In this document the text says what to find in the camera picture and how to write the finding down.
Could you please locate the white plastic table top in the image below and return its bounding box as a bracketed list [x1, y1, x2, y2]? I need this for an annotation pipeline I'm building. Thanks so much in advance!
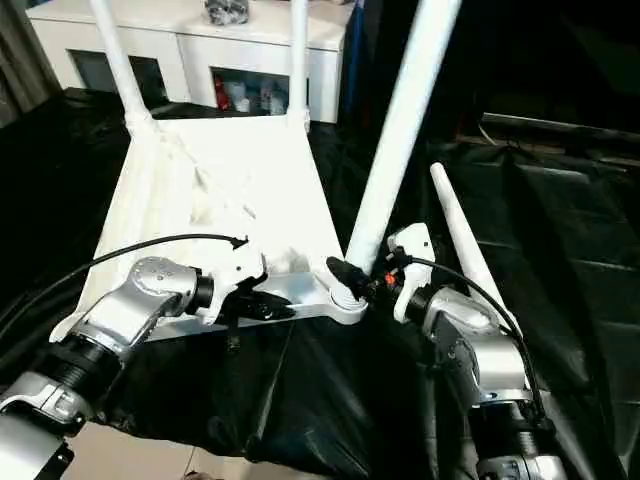
[49, 112, 369, 346]

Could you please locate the white plastic table leg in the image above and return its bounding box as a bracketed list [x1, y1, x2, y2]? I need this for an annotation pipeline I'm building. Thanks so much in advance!
[287, 0, 312, 132]
[429, 162, 514, 334]
[327, 0, 464, 314]
[89, 0, 151, 132]

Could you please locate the black plastic mat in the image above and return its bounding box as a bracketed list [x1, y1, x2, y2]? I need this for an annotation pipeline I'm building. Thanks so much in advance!
[0, 87, 640, 480]

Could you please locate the blue upright panel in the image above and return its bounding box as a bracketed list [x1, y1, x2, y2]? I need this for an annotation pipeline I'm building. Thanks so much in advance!
[344, 0, 371, 124]

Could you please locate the black long bar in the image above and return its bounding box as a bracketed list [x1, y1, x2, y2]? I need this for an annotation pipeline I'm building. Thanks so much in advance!
[482, 112, 640, 146]

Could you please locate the white cabinet with glass doors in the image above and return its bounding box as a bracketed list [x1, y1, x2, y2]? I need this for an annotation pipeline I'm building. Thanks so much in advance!
[27, 0, 354, 124]

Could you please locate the dark crumpled bag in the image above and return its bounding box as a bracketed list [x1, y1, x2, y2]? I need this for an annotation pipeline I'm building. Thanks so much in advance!
[204, 0, 250, 26]

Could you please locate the grey curtain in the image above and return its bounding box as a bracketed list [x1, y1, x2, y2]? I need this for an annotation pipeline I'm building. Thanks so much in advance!
[0, 0, 61, 116]

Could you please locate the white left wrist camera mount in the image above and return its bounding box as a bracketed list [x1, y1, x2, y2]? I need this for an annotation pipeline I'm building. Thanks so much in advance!
[202, 239, 269, 326]

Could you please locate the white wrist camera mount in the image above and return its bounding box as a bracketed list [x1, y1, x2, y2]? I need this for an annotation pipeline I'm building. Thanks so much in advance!
[202, 239, 269, 326]
[387, 223, 434, 324]

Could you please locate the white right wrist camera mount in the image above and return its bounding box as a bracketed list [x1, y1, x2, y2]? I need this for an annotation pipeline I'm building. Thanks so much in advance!
[387, 223, 434, 324]

